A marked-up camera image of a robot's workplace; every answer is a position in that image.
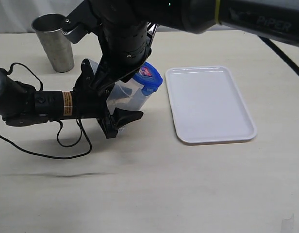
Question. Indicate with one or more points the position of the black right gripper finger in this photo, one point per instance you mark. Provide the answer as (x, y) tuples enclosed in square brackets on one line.
[(122, 73), (102, 77)]

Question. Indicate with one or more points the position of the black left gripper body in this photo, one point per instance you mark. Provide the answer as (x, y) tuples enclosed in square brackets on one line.
[(89, 104)]

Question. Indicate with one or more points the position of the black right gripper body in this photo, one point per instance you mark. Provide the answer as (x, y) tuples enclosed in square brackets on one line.
[(126, 42)]

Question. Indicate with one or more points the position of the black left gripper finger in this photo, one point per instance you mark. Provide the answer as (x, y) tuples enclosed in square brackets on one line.
[(124, 117)]

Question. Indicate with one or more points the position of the tall clear plastic container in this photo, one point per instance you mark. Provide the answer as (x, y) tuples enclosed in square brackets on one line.
[(126, 96)]

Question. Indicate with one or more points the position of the blue plastic container lid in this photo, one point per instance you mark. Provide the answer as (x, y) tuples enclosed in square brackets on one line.
[(149, 77)]

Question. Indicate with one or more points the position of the stainless steel tumbler cup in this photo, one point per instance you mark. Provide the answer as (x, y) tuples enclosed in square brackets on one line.
[(57, 47)]

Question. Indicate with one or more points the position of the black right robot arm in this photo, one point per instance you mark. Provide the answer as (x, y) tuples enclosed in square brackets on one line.
[(122, 27)]

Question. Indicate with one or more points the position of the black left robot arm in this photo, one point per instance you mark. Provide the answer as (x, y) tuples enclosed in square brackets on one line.
[(22, 105)]

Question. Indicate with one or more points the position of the white rectangular plastic tray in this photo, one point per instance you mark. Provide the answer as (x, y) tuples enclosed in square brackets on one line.
[(207, 106)]

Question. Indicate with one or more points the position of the white backdrop curtain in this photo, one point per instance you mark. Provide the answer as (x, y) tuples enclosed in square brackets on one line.
[(18, 14)]

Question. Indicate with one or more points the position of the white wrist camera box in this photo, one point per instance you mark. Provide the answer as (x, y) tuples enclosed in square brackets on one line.
[(93, 66)]

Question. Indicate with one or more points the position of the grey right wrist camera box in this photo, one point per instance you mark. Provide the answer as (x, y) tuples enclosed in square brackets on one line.
[(75, 34)]

